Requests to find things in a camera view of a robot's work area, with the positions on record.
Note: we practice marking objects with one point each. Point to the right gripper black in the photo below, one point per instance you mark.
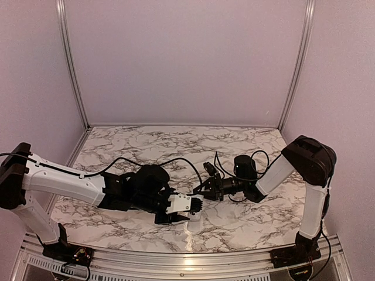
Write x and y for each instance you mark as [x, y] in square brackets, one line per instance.
[217, 188]

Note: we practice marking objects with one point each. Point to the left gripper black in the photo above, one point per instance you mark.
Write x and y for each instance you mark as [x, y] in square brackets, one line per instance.
[175, 217]

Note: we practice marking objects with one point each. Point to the white remote control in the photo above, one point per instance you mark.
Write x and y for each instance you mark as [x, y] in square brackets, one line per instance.
[194, 223]

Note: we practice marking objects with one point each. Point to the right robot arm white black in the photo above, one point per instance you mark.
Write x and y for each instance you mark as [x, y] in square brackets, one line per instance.
[312, 160]

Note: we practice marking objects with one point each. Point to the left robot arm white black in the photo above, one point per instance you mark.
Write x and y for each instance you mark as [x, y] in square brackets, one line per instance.
[147, 189]

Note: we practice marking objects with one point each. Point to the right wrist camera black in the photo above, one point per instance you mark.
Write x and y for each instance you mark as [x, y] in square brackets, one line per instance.
[210, 169]

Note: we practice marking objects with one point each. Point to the front aluminium rail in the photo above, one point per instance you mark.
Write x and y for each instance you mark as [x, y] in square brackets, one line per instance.
[112, 264]

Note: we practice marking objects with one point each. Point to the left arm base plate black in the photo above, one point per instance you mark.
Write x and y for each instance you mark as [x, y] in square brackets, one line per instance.
[66, 252]

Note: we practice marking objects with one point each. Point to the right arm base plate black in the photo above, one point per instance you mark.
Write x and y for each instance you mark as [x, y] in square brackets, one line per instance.
[293, 255]

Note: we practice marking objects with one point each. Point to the right aluminium frame post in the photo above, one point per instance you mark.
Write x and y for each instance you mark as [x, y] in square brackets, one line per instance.
[299, 64]

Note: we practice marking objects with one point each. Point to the aluminium frame post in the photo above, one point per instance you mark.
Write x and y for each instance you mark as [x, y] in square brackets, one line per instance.
[64, 31]
[299, 64]

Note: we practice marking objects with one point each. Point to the left aluminium frame post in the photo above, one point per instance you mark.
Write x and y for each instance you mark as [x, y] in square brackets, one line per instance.
[64, 31]

